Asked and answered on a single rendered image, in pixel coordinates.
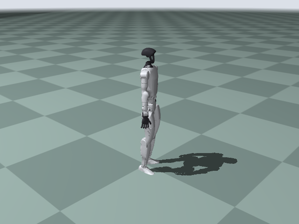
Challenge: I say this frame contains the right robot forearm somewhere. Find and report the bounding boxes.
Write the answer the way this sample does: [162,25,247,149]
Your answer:
[142,92,149,116]

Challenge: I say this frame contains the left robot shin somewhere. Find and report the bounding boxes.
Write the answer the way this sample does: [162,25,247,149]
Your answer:
[148,136,156,160]

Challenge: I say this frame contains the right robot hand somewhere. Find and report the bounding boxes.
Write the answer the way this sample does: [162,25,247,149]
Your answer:
[141,112,151,129]

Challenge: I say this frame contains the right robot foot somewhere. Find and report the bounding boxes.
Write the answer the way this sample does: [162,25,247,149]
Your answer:
[138,165,155,175]

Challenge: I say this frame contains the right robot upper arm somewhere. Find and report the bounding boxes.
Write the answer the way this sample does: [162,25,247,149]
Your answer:
[140,70,150,98]

